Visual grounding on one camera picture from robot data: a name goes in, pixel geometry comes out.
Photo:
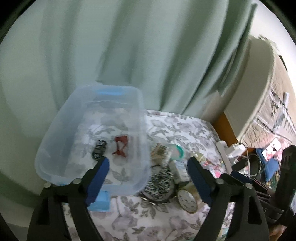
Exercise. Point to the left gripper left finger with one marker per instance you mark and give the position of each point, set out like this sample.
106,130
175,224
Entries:
48,221

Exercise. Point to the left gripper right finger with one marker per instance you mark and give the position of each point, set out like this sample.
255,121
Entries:
248,221

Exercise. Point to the ear drops box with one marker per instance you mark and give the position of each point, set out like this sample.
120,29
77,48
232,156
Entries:
179,171

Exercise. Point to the teal ring pack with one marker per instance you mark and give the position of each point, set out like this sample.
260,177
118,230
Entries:
175,152

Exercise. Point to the red hair clip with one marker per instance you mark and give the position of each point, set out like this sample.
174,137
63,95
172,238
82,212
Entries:
121,143

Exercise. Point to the cotton swab bag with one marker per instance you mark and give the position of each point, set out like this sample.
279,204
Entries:
160,155

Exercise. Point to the pink patterned items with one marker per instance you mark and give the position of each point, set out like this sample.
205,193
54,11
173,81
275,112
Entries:
215,169

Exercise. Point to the clear packing tape roll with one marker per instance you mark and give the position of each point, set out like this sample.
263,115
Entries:
188,198

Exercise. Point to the white charger plug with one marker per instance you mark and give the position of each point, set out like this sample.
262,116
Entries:
235,150

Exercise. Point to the white power strip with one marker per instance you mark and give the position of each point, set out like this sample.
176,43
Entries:
222,147

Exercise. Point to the beige quilted cover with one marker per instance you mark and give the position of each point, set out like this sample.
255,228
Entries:
276,117

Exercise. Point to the floral blanket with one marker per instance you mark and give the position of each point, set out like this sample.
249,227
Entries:
165,209

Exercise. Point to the leopard print scrunchie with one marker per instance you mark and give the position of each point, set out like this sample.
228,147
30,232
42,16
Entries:
160,186

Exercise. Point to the clear plastic storage bin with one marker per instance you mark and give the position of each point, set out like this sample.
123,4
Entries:
91,113

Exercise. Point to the green curtain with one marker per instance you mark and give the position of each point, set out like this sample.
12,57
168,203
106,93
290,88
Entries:
174,51

